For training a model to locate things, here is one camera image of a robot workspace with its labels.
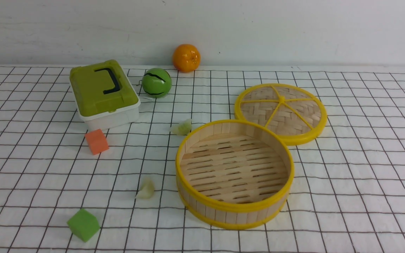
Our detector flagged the orange toy fruit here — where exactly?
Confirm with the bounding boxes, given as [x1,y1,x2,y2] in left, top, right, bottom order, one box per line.
[172,44,201,73]

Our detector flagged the white grid tablecloth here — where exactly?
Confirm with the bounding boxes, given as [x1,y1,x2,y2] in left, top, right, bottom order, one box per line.
[0,66,405,253]

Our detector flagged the green foam cube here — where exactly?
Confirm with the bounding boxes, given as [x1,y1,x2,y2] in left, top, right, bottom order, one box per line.
[66,208,100,242]

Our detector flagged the green toy watermelon ball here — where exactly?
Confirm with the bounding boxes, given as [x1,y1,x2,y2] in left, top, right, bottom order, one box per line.
[142,68,172,98]

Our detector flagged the green lidded white box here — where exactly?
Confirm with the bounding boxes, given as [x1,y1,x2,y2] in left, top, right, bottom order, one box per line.
[69,59,141,131]

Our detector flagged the orange foam cube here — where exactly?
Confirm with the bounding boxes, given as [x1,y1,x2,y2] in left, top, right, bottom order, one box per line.
[84,129,109,155]

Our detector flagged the pale green dumpling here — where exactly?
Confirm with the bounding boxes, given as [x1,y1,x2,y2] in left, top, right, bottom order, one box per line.
[170,118,192,136]
[135,179,155,200]

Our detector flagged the bamboo steamer tray yellow rim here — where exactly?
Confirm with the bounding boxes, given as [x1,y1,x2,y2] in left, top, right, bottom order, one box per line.
[175,119,295,230]

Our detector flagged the woven bamboo steamer lid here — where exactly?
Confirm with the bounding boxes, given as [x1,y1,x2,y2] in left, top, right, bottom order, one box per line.
[234,83,328,146]

